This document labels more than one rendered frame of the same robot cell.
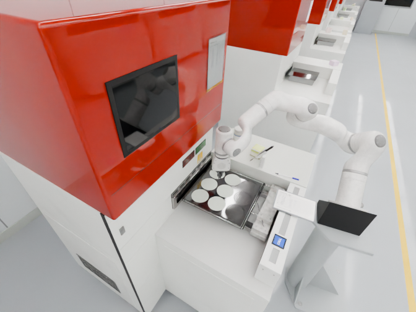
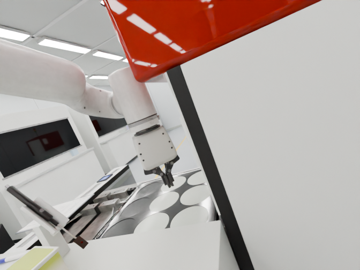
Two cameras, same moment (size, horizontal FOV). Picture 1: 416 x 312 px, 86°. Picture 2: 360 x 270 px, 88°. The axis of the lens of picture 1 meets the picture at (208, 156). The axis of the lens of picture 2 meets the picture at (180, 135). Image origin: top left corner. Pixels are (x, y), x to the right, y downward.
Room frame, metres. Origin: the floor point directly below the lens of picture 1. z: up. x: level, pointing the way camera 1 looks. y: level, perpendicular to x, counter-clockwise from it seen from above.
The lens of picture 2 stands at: (1.46, -0.08, 1.18)
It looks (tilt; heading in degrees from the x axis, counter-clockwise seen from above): 10 degrees down; 171
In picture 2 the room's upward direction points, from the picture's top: 21 degrees counter-clockwise
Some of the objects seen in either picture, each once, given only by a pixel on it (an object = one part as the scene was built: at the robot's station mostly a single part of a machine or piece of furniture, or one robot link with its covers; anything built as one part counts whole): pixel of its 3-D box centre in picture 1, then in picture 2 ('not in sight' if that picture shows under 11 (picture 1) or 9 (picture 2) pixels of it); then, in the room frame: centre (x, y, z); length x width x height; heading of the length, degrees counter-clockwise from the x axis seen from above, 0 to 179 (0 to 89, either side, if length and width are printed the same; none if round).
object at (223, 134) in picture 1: (223, 140); (131, 96); (0.94, -0.08, 1.23); 0.09 x 0.08 x 0.13; 35
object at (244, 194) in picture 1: (225, 190); (164, 201); (0.90, -0.11, 0.90); 0.34 x 0.34 x 0.01; 63
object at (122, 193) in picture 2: (260, 229); (120, 193); (0.65, -0.29, 0.89); 0.08 x 0.03 x 0.03; 63
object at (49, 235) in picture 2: (260, 157); (51, 228); (1.06, -0.32, 1.03); 0.06 x 0.04 x 0.13; 63
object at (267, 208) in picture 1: (268, 211); (100, 225); (0.79, -0.36, 0.87); 0.36 x 0.08 x 0.03; 153
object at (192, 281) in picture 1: (236, 234); not in sight; (0.92, -0.24, 0.41); 0.96 x 0.64 x 0.82; 153
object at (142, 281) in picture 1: (142, 221); not in sight; (0.98, 0.48, 0.41); 0.82 x 0.70 x 0.82; 153
